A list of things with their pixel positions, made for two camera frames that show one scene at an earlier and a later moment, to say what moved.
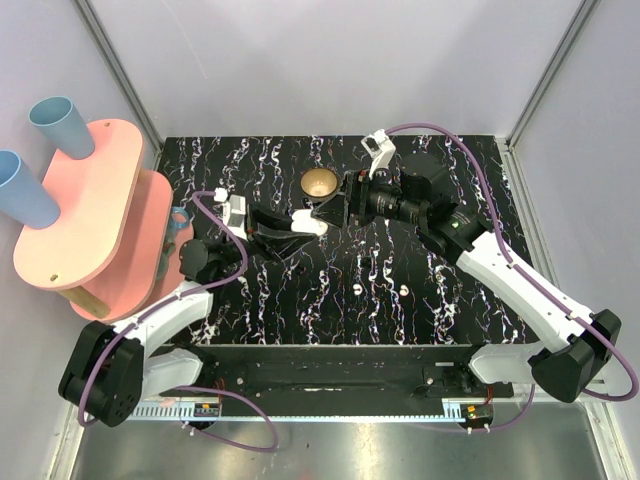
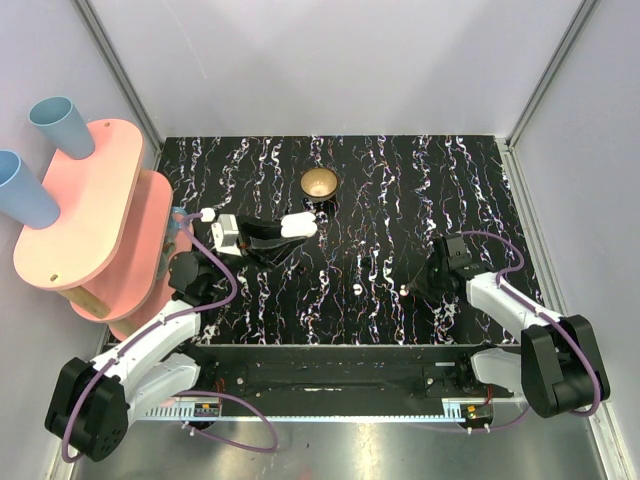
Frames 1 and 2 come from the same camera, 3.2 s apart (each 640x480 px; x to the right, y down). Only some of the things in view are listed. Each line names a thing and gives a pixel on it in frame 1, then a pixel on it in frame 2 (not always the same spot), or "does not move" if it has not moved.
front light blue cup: [23, 196] does not move
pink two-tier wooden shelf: [102, 254] does not move
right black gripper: [356, 188] → [422, 287]
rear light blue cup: [58, 120] does not move
